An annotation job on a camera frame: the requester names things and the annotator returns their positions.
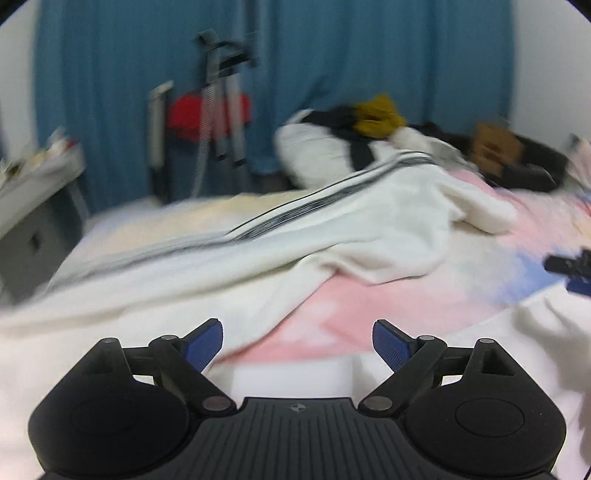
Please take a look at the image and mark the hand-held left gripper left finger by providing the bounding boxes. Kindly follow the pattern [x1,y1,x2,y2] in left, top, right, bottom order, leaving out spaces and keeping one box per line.
[78,318,236,416]

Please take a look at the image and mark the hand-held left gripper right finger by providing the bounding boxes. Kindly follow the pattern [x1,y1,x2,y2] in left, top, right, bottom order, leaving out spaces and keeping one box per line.
[358,319,518,416]

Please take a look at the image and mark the white pants with black stripes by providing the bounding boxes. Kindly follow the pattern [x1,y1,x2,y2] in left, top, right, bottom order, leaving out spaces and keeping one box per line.
[0,150,518,342]

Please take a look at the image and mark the black clothing pile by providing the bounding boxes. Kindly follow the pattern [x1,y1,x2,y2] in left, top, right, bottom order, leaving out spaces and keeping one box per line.
[416,122,571,192]

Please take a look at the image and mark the grey white garment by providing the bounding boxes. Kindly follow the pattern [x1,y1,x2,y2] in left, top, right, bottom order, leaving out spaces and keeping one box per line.
[392,127,472,168]

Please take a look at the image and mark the white padded jacket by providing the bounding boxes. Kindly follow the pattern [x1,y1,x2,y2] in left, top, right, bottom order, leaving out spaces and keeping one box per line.
[274,110,416,188]

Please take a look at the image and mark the grey side cabinet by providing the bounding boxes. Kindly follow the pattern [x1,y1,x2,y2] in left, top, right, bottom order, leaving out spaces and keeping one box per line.
[0,148,88,301]

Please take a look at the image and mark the black upright panel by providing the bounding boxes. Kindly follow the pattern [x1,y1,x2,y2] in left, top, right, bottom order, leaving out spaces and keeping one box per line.
[148,80,174,201]

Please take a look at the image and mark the mustard yellow garment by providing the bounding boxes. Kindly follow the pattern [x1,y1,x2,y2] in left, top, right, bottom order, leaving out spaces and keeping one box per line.
[355,93,407,138]

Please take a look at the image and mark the red cloth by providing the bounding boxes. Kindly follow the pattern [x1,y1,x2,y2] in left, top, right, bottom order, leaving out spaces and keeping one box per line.
[167,92,252,141]

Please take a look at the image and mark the silver black tripod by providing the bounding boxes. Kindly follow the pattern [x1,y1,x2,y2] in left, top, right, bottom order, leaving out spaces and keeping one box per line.
[191,30,257,197]

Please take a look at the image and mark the black garment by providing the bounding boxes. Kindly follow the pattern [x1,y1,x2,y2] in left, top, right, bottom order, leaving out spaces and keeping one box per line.
[307,106,370,139]

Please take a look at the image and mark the row of toiletry bottles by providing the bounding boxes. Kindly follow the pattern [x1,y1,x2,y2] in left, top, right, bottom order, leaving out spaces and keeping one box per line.
[0,128,80,180]

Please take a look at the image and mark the pale pink drawstring bag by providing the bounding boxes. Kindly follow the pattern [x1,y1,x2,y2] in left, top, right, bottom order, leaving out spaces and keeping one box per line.
[567,134,591,181]

